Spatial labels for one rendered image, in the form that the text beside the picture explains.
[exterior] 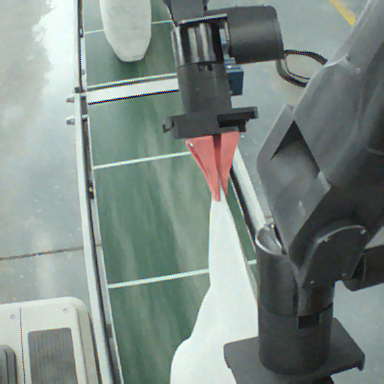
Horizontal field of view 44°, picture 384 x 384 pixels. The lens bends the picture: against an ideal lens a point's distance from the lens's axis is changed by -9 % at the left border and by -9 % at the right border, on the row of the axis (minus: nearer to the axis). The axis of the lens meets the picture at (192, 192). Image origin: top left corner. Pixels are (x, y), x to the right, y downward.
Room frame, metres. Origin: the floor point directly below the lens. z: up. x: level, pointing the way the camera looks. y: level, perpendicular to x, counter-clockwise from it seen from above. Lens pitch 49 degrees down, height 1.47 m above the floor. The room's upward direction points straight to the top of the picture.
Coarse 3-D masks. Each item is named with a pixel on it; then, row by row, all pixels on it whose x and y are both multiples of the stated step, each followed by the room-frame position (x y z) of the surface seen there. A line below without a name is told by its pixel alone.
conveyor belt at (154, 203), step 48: (144, 96) 1.39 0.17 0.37; (96, 144) 1.15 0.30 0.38; (144, 144) 1.14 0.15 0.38; (96, 192) 0.95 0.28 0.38; (144, 192) 0.95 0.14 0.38; (192, 192) 0.95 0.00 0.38; (144, 240) 0.78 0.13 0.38; (192, 240) 0.78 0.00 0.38; (144, 288) 0.63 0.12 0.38; (192, 288) 0.63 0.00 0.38; (144, 336) 0.49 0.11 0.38
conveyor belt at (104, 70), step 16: (96, 0) 2.20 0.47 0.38; (160, 0) 2.16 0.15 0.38; (96, 16) 2.02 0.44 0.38; (160, 16) 1.99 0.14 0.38; (96, 32) 1.86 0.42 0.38; (160, 32) 1.84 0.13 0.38; (96, 48) 1.73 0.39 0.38; (112, 48) 1.72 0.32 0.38; (160, 48) 1.71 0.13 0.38; (96, 64) 1.60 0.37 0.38; (112, 64) 1.60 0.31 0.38; (128, 64) 1.59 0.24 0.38; (144, 64) 1.59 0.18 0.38; (160, 64) 1.59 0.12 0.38; (96, 80) 1.50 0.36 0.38; (112, 80) 1.49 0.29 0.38; (128, 80) 1.49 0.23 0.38; (144, 80) 1.49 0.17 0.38; (160, 80) 1.49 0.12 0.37; (128, 96) 1.45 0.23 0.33
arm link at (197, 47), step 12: (180, 24) 0.52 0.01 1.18; (192, 24) 0.49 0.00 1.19; (204, 24) 0.49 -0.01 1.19; (216, 24) 0.50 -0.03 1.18; (180, 36) 0.49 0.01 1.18; (192, 36) 0.48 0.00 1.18; (204, 36) 0.48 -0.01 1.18; (216, 36) 0.49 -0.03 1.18; (228, 36) 0.49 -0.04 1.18; (180, 48) 0.48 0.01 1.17; (192, 48) 0.47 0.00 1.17; (204, 48) 0.47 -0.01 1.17; (216, 48) 0.48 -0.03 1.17; (228, 48) 0.48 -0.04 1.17; (180, 60) 0.47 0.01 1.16; (192, 60) 0.46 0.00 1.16; (204, 60) 0.46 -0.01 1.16; (216, 60) 0.47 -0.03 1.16
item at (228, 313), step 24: (216, 216) 0.38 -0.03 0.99; (216, 240) 0.37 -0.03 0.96; (240, 240) 0.30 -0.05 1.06; (216, 264) 0.36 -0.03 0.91; (240, 264) 0.28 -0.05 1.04; (216, 288) 0.35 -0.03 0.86; (240, 288) 0.27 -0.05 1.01; (216, 312) 0.32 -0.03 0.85; (240, 312) 0.25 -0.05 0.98; (192, 336) 0.30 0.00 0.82; (216, 336) 0.29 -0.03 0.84; (240, 336) 0.24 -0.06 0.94; (192, 360) 0.26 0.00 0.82; (216, 360) 0.25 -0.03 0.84
